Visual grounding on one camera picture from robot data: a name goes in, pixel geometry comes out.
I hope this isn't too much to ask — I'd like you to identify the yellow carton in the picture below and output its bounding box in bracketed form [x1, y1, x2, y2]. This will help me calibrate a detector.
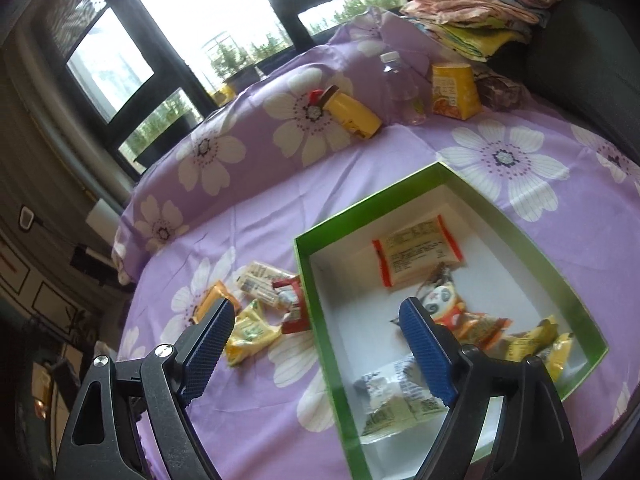
[431, 62, 482, 121]

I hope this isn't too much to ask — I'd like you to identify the black framed window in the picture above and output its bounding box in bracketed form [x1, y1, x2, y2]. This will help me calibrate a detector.
[50, 0, 416, 171]

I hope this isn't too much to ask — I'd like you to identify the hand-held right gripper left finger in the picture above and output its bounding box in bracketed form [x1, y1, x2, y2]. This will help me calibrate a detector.
[52, 296, 236, 480]

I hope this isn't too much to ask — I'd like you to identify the clear wrapped bag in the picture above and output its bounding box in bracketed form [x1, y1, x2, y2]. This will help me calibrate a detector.
[472, 72, 526, 111]

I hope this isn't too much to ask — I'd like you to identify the orange patterned snack packet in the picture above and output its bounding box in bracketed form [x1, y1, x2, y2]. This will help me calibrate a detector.
[457, 310, 513, 348]

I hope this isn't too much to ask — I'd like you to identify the yellow green snack packet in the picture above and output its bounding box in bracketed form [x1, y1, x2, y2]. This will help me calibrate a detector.
[222, 299, 283, 368]

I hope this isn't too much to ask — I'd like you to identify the small brown snack packet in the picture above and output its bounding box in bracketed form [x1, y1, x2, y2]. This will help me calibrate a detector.
[425, 261, 457, 291]

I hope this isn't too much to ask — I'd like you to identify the small yellow snack packet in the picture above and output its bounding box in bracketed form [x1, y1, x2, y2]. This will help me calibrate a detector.
[542, 332, 575, 381]

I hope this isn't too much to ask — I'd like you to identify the panda print snack packet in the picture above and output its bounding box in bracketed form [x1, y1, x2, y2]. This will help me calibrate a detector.
[417, 280, 471, 331]

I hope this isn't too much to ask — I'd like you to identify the yellow bear print bottle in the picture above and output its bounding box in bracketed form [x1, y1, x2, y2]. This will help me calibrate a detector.
[306, 86, 383, 140]

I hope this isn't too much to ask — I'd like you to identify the clear plastic bottle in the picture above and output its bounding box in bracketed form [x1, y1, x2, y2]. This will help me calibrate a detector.
[379, 51, 428, 126]

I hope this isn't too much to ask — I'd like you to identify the white cylinder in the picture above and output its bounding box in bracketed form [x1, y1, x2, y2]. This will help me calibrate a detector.
[85, 199, 121, 243]

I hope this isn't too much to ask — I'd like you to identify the purple floral bed sheet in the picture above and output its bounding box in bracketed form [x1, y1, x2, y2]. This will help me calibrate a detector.
[117, 105, 640, 480]

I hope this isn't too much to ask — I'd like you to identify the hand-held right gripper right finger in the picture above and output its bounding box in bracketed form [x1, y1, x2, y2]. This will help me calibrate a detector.
[398, 297, 583, 480]

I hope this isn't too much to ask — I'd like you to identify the green cardboard box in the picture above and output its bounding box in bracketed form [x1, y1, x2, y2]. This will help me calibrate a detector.
[293, 161, 610, 480]

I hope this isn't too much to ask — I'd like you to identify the cream packet with red edges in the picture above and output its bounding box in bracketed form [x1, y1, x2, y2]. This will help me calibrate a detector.
[372, 215, 463, 288]

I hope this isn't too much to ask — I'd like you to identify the stack of folded cloths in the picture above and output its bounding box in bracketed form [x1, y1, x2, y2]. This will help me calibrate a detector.
[400, 0, 571, 63]

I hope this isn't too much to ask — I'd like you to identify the gold snack packet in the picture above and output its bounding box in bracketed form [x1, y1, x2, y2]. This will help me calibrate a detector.
[495, 315, 558, 361]

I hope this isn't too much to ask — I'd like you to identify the red and white snack packet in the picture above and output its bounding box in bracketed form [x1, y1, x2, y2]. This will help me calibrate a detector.
[272, 275, 313, 336]

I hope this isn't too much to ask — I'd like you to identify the dark grey headboard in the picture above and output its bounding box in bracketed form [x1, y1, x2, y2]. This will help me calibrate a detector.
[487, 0, 640, 146]

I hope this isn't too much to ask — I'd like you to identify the long cream snack packet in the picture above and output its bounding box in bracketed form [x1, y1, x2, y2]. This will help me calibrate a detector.
[235, 260, 291, 308]

